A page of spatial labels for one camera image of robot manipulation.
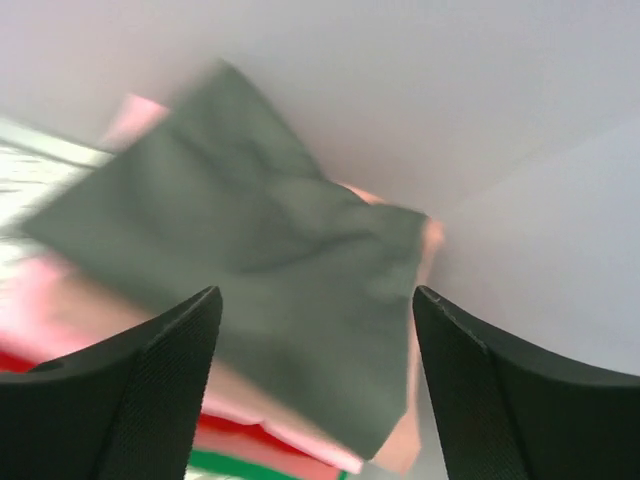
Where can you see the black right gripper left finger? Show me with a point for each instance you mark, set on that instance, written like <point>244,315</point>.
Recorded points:
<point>124,408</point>

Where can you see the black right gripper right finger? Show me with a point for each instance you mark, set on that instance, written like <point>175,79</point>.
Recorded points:
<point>506,408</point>

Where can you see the dark grey t shirt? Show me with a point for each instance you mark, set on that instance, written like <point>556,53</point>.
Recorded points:
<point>221,192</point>

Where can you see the green folded shirt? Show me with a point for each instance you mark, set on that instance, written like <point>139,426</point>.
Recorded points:
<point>212,465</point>

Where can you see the red folded shirt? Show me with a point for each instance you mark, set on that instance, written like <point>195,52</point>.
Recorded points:
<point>15,363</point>

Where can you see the light pink folded shirt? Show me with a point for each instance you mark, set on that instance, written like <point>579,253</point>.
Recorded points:
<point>52,312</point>

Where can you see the floral table mat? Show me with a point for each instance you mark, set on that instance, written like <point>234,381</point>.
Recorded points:
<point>35,163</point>

